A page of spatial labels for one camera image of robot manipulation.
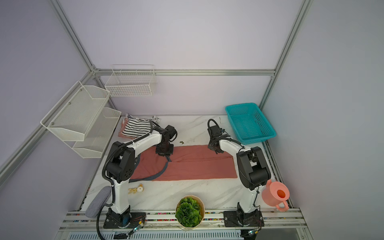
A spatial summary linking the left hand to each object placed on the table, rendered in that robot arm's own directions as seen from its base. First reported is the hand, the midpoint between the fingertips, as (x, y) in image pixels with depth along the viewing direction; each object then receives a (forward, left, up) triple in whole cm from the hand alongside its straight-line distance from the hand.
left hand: (166, 156), depth 94 cm
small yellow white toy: (-20, +12, -1) cm, 24 cm away
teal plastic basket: (+32, -62, -5) cm, 70 cm away
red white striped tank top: (+16, +33, +3) cm, 36 cm away
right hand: (+7, -29, 0) cm, 30 cm away
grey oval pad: (-30, +32, 0) cm, 44 cm away
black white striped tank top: (+21, +23, +4) cm, 31 cm away
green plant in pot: (-33, -17, +8) cm, 38 cm away
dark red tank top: (-2, -13, -5) cm, 14 cm away
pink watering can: (-25, -58, +8) cm, 64 cm away
